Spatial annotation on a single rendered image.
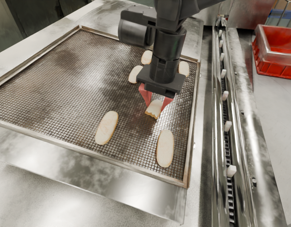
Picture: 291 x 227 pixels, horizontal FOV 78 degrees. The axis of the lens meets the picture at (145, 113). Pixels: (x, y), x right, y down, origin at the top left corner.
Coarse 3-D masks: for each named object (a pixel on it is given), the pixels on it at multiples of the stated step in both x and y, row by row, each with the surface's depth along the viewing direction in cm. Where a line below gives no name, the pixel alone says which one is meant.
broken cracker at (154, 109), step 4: (156, 100) 49; (160, 100) 49; (152, 104) 47; (156, 104) 47; (160, 104) 48; (148, 108) 46; (152, 108) 46; (156, 108) 46; (160, 108) 47; (148, 112) 45; (152, 112) 45; (156, 112) 45; (160, 112) 46; (152, 116) 45; (156, 116) 44
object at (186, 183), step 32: (96, 32) 71; (96, 64) 57; (128, 64) 60; (192, 64) 67; (0, 96) 42; (64, 96) 45; (192, 96) 54; (32, 128) 38; (64, 128) 39; (128, 128) 42; (192, 128) 45; (128, 160) 37; (192, 160) 38
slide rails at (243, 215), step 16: (224, 32) 100; (224, 48) 86; (224, 64) 75; (224, 144) 46; (224, 160) 43; (240, 160) 43; (224, 176) 40; (240, 176) 40; (224, 192) 38; (240, 192) 38; (224, 208) 36; (240, 208) 36; (224, 224) 34; (240, 224) 34
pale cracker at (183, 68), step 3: (180, 63) 65; (183, 63) 64; (186, 63) 65; (180, 66) 63; (183, 66) 63; (186, 66) 63; (180, 69) 62; (183, 69) 62; (186, 69) 62; (180, 72) 61; (183, 72) 61; (186, 72) 61; (186, 75) 60
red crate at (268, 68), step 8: (256, 48) 86; (272, 48) 92; (280, 48) 92; (256, 56) 83; (256, 64) 78; (264, 64) 72; (272, 64) 71; (280, 64) 70; (264, 72) 74; (272, 72) 73; (280, 72) 72; (288, 72) 71
